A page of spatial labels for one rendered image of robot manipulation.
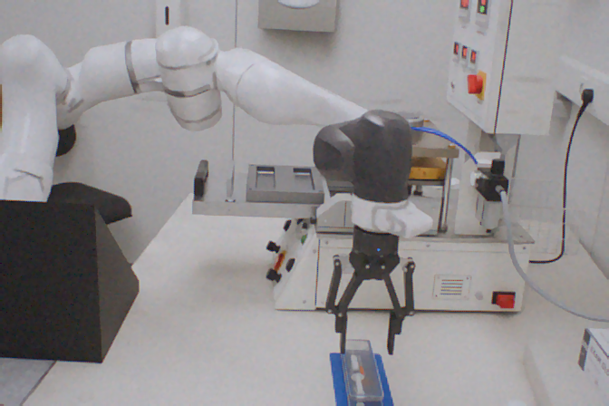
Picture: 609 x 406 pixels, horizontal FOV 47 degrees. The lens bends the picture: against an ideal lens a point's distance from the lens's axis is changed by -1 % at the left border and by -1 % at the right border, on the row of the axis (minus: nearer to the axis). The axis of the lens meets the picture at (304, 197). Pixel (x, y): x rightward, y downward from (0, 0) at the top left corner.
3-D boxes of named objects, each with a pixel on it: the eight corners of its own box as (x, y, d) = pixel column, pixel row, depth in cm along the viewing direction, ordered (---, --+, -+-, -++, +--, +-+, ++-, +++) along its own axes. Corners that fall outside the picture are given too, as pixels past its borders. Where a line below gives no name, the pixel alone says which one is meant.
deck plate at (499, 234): (487, 192, 181) (487, 188, 181) (535, 244, 148) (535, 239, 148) (307, 186, 178) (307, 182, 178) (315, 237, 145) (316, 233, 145)
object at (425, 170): (428, 160, 170) (431, 121, 167) (449, 188, 149) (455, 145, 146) (356, 158, 169) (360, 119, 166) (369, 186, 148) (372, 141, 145)
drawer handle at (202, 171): (208, 176, 166) (208, 159, 164) (202, 196, 151) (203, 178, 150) (199, 175, 166) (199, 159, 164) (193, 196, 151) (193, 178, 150)
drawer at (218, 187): (323, 190, 172) (325, 159, 169) (331, 222, 151) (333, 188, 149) (200, 186, 170) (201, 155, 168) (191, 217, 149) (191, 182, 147)
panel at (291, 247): (273, 250, 181) (307, 188, 176) (274, 304, 152) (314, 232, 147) (265, 247, 180) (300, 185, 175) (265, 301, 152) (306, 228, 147)
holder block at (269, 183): (317, 176, 170) (318, 166, 169) (323, 204, 151) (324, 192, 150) (248, 174, 169) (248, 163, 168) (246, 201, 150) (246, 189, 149)
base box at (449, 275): (477, 255, 186) (486, 192, 181) (525, 323, 150) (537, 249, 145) (273, 249, 183) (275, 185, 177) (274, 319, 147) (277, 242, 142)
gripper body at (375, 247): (399, 218, 119) (394, 269, 122) (349, 217, 119) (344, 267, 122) (406, 235, 112) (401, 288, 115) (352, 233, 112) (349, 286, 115)
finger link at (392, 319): (390, 311, 122) (394, 311, 122) (386, 346, 124) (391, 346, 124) (392, 319, 119) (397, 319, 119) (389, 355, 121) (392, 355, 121)
